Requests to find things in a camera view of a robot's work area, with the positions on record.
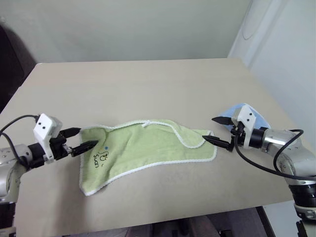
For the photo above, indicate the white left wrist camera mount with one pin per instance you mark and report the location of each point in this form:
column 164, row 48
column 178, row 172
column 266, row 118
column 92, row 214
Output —
column 44, row 126

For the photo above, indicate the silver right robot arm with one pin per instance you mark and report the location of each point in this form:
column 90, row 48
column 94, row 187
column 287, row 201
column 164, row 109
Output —
column 277, row 138

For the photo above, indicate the green towel with white trim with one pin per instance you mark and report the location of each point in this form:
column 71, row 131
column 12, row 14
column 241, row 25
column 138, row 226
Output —
column 148, row 148

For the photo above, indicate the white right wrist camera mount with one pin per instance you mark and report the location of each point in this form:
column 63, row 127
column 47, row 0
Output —
column 247, row 116

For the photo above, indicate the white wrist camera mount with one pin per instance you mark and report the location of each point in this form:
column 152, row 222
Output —
column 247, row 116
column 44, row 126

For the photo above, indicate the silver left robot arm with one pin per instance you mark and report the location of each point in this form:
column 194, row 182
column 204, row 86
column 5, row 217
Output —
column 14, row 153

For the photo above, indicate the blue folded towel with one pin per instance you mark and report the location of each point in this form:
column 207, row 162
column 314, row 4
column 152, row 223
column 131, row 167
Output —
column 228, row 112

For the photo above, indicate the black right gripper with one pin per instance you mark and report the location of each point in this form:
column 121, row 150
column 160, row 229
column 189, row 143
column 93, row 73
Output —
column 239, row 134

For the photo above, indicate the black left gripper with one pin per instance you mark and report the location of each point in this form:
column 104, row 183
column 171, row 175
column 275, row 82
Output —
column 58, row 146

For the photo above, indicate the grey table leg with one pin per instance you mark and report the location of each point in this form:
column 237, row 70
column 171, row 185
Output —
column 264, row 222

